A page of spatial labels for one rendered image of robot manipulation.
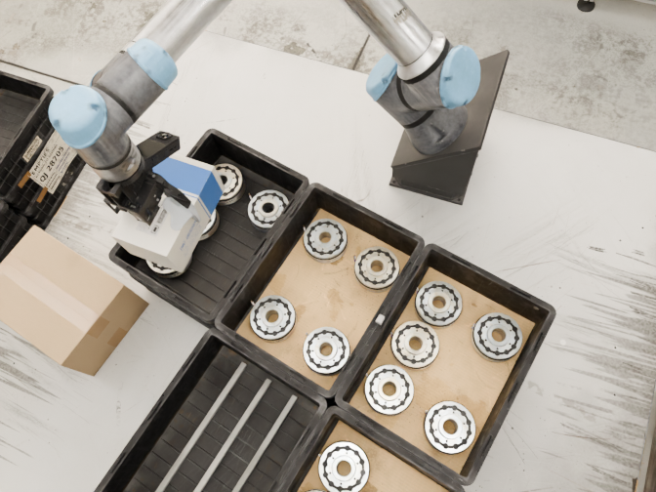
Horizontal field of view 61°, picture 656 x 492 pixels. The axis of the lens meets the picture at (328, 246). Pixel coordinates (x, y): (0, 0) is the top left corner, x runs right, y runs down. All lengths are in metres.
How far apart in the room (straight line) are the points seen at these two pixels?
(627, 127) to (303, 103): 1.50
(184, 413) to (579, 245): 1.04
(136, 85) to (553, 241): 1.09
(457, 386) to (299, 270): 0.44
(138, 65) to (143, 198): 0.23
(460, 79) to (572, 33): 1.80
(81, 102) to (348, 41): 2.06
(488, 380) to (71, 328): 0.93
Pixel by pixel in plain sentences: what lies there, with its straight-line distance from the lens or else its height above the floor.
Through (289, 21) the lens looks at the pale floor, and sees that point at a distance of 2.89.
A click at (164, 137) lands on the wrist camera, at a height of 1.24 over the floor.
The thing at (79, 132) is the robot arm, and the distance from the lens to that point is 0.83.
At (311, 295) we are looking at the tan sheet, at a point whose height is 0.83.
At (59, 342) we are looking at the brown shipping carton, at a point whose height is 0.86.
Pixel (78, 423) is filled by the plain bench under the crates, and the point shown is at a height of 0.70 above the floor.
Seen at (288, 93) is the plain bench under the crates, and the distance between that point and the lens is 1.72.
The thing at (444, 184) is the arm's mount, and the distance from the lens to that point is 1.46.
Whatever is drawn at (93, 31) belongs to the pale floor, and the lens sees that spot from 3.16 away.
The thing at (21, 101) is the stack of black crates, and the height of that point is 0.49.
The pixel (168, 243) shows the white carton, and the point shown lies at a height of 1.13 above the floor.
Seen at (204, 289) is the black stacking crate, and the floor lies 0.83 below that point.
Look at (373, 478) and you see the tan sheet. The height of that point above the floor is 0.83.
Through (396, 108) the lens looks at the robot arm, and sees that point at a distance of 1.28.
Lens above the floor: 2.05
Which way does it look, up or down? 68 degrees down
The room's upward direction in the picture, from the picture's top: 11 degrees counter-clockwise
